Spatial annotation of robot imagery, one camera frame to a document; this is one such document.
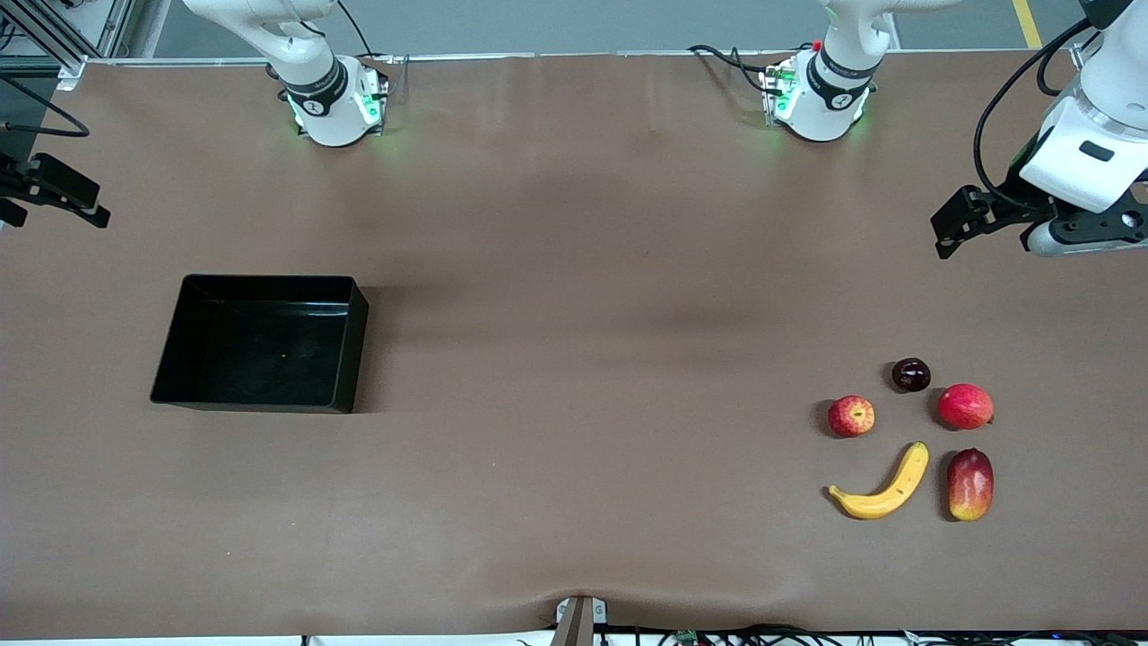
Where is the round red peach fruit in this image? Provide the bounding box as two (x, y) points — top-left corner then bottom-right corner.
(937, 383), (995, 431)

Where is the black right base cable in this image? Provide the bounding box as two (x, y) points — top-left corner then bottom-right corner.
(336, 0), (396, 64)

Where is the black base cable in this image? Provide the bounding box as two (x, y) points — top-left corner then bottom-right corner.
(689, 43), (781, 95)
(336, 0), (396, 64)

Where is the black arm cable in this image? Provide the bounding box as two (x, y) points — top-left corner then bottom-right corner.
(0, 74), (91, 138)
(973, 18), (1097, 214)

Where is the black plastic box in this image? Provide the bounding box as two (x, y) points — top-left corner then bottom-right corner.
(150, 274), (370, 415)

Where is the aluminium frame profile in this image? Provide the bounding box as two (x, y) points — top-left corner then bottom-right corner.
(0, 0), (135, 86)

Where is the red yellow mango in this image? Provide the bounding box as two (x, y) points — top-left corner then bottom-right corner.
(947, 448), (995, 522)

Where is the red yellow apple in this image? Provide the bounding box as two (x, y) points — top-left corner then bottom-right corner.
(827, 396), (876, 439)

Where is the black left base cable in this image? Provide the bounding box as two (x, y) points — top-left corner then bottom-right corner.
(689, 43), (781, 95)

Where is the metal table edge bracket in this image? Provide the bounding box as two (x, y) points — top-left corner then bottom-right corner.
(552, 595), (609, 646)

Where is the brown table cover mat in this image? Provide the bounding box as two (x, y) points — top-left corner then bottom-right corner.
(0, 49), (1148, 640)

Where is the yellow banana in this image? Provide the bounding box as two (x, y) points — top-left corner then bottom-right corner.
(827, 441), (931, 521)

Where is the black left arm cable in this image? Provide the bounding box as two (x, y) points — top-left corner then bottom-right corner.
(973, 18), (1097, 214)

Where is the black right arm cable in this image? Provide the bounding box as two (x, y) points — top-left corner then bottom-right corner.
(0, 74), (91, 138)

